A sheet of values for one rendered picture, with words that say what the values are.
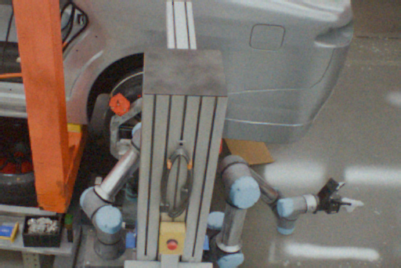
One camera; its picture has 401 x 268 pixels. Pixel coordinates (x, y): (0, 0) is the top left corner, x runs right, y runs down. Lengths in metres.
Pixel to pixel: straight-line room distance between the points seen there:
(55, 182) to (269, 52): 1.33
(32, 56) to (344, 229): 2.52
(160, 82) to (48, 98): 1.15
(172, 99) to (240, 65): 1.53
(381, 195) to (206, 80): 2.97
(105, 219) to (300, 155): 2.37
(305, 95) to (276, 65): 0.27
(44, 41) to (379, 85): 3.74
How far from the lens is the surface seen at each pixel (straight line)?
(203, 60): 1.86
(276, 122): 3.46
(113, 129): 3.27
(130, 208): 3.79
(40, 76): 2.74
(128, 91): 3.21
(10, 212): 3.61
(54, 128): 2.93
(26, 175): 3.62
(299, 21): 3.10
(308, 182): 4.48
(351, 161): 4.77
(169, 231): 2.06
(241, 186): 2.26
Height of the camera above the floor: 3.05
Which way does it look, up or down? 42 degrees down
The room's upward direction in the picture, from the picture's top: 3 degrees clockwise
